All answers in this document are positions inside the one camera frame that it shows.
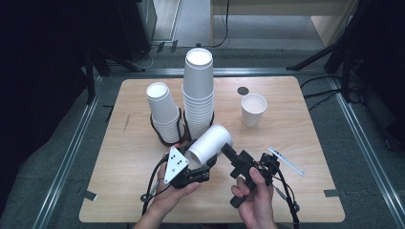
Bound single white paper cup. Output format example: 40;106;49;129
240;93;268;129
184;123;234;169

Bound white floor cable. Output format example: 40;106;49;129
136;44;160;70

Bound black double cup holder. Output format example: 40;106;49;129
149;107;216;148

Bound hanging black cable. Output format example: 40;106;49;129
212;0;231;50

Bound black tripod stand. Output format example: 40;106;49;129
82;47;146;106
286;0;365;103

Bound left hand-held gripper cable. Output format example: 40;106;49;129
139;157;169;218

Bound dark cabinet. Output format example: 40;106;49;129
115;0;158;62

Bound person's right hand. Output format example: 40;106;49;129
230;167;279;229

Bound short stack of paper cups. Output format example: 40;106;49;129
145;81;186;144

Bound black floor cable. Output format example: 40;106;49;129
300;74;342;91
307;92;341;113
303;88;342;99

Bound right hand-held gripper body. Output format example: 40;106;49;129
229;146;306;210

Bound right hand-held gripper cable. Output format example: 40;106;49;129
272;167;301;229

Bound person's left hand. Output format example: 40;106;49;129
148;142;203;218

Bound hand-held gripper cable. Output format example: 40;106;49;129
139;157;169;218
272;167;301;229

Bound tall stack of paper cups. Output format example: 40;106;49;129
181;47;215;141

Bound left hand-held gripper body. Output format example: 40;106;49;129
162;145;211;190

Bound aluminium frame rail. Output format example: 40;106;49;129
328;75;405;229
32;75;106;229
106;67;332;77

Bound light wooden furniture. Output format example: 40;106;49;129
209;0;360;49

